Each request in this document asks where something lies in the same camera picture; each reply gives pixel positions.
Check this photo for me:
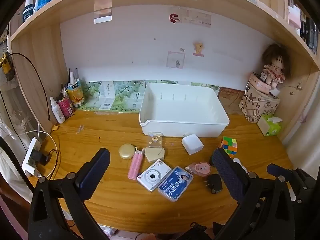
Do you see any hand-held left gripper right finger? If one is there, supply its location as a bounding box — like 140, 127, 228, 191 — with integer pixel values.
211, 148, 296, 240

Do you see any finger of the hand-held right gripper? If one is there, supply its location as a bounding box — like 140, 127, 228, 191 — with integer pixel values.
267, 164, 299, 183

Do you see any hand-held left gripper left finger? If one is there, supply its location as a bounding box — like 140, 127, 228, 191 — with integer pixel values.
27, 148, 112, 240

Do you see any black power adapter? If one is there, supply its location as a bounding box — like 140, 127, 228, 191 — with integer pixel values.
204, 174, 223, 194

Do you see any colourful puzzle cube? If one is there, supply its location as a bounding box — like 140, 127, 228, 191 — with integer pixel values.
220, 136, 237, 158

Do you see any pink correction tape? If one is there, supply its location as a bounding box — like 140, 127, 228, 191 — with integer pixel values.
185, 162, 211, 177

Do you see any round gold compact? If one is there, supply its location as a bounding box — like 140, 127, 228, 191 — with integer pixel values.
118, 144, 136, 159

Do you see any pink hair roller clip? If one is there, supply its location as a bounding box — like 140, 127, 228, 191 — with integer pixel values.
128, 149, 145, 180

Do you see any white charger plug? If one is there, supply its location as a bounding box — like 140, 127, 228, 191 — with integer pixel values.
182, 134, 203, 155

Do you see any blue label clear case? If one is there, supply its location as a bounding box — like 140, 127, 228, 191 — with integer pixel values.
157, 166, 194, 202

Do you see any white instant camera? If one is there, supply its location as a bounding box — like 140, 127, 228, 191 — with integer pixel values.
137, 159, 173, 192

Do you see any white plastic bin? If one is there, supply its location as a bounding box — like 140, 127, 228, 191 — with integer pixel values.
139, 82, 230, 138

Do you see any green tissue box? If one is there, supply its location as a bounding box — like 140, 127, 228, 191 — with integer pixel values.
257, 114, 282, 137

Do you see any black plug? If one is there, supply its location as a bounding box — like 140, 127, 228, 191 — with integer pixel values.
31, 150, 50, 166

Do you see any white power strip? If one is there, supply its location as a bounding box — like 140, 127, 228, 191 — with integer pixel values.
21, 136, 44, 177

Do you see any letter printed fabric bag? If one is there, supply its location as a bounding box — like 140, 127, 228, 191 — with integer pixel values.
239, 84, 280, 123

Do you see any white spray bottle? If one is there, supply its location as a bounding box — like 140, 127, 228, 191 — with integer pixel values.
49, 97, 66, 124

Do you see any clear sticker card case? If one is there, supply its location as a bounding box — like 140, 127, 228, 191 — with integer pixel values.
148, 132, 163, 148

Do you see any pink tin can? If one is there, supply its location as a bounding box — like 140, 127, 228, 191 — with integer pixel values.
55, 96, 75, 117

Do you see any orange juice carton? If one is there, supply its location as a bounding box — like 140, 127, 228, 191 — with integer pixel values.
67, 80, 84, 109

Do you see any white slim carton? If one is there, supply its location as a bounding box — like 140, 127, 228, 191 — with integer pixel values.
99, 81, 116, 110

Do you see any green grape printed mat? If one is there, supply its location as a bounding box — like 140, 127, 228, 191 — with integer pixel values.
77, 80, 220, 112

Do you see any brown haired doll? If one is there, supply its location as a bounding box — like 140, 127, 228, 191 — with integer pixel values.
261, 44, 290, 85

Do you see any wooden desk hutch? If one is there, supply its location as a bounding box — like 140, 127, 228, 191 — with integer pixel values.
9, 0, 320, 143

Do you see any pink square note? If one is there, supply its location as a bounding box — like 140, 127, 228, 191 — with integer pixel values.
167, 51, 186, 68

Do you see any yellow bear sticker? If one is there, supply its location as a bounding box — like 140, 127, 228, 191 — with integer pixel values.
193, 42, 205, 56

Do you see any yellow hanging pouch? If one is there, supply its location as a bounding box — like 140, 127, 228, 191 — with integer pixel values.
0, 52, 15, 81

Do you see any row of dark books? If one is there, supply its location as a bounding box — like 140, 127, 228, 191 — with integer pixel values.
287, 0, 320, 55

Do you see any pink taped paper strip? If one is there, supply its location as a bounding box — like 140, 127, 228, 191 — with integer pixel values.
180, 9, 212, 27

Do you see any dark blue bottle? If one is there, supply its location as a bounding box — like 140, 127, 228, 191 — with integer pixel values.
22, 0, 35, 22

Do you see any white cable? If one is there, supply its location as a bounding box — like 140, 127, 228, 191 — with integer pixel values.
22, 130, 61, 178

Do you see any black cable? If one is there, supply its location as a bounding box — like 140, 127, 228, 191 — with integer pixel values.
9, 52, 52, 125

